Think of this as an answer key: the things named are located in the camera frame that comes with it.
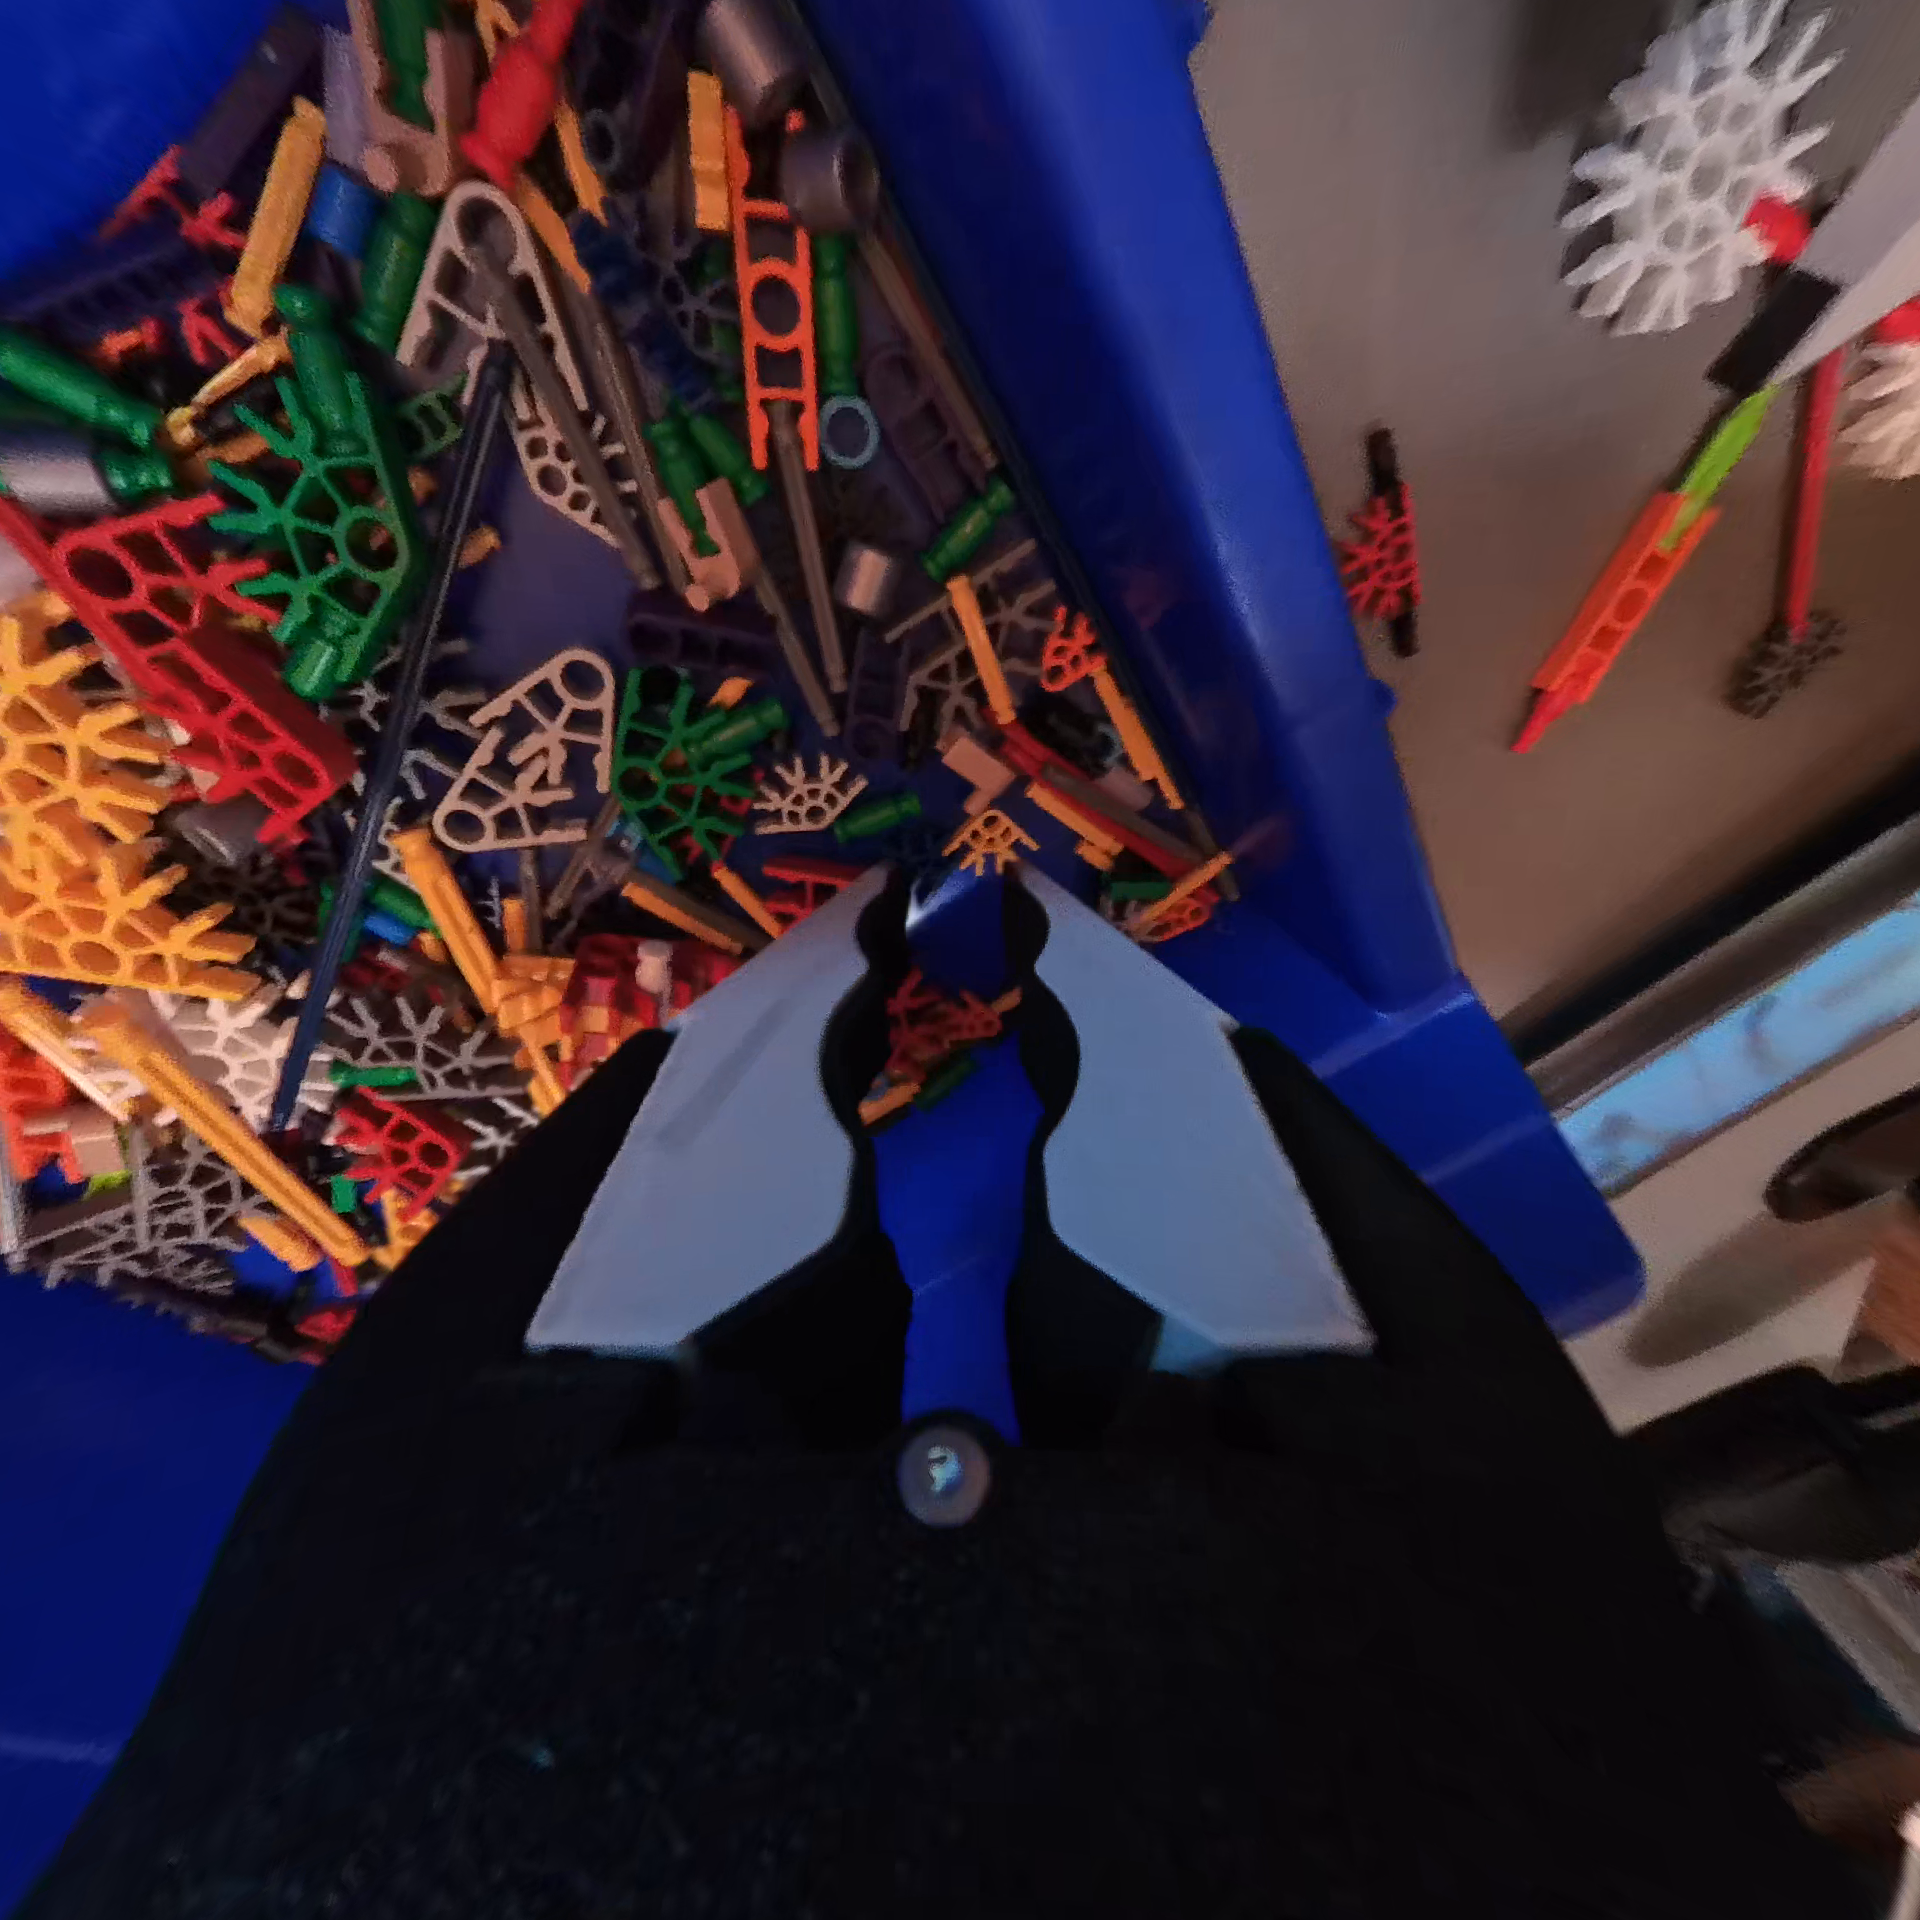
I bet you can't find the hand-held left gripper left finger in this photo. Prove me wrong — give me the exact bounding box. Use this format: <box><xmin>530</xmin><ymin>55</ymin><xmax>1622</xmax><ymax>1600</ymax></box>
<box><xmin>530</xmin><ymin>872</ymin><xmax>917</xmax><ymax>1416</ymax></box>

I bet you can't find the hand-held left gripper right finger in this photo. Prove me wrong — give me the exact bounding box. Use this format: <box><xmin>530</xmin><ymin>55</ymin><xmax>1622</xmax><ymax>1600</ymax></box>
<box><xmin>999</xmin><ymin>872</ymin><xmax>1379</xmax><ymax>1445</ymax></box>

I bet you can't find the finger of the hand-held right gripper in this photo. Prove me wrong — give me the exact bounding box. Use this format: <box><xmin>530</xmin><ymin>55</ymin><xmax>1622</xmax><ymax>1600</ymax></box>
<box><xmin>1710</xmin><ymin>126</ymin><xmax>1920</xmax><ymax>397</ymax></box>

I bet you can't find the toy rod and connector assembly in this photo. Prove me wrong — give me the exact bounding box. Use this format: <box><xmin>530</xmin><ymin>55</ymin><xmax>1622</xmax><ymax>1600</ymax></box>
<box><xmin>1510</xmin><ymin>0</ymin><xmax>1920</xmax><ymax>748</ymax></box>

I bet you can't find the red connector with black rod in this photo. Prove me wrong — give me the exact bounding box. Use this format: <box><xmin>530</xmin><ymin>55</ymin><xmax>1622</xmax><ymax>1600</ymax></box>
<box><xmin>1336</xmin><ymin>426</ymin><xmax>1421</xmax><ymax>662</ymax></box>

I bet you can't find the pile of colourful toy pieces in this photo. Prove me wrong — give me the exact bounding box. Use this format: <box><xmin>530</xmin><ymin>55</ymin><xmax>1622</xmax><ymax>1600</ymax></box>
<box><xmin>0</xmin><ymin>0</ymin><xmax>1237</xmax><ymax>1361</ymax></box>

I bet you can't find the blue plastic bin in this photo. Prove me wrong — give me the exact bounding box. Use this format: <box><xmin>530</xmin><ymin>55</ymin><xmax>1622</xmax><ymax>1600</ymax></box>
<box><xmin>0</xmin><ymin>0</ymin><xmax>1640</xmax><ymax>1920</ymax></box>

